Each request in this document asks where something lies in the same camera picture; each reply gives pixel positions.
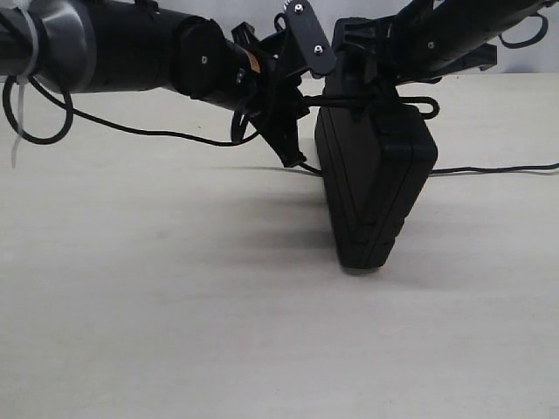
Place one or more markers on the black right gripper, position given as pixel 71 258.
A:
pixel 424 42

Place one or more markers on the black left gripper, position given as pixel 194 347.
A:
pixel 274 103

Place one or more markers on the black plastic case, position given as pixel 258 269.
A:
pixel 374 164

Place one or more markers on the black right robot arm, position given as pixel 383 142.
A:
pixel 360 66

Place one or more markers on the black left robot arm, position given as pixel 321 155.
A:
pixel 63 48

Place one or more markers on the white curtain backdrop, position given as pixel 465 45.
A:
pixel 114 46

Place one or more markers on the white zip tie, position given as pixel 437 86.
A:
pixel 19 87

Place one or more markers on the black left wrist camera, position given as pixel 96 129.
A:
pixel 302 45

